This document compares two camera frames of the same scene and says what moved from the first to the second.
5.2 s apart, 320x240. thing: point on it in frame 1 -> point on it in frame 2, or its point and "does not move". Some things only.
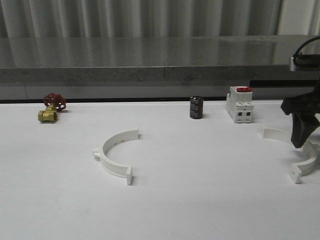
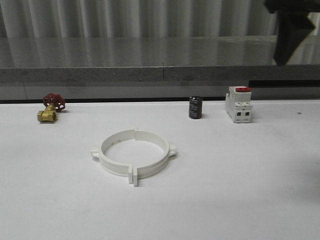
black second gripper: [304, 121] -> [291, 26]
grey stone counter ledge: [167, 58] does not move
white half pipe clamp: [311, 145] -> [170, 151]
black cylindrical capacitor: [196, 107] does not move
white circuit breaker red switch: [239, 104] does not move
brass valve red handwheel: [55, 102] does not move
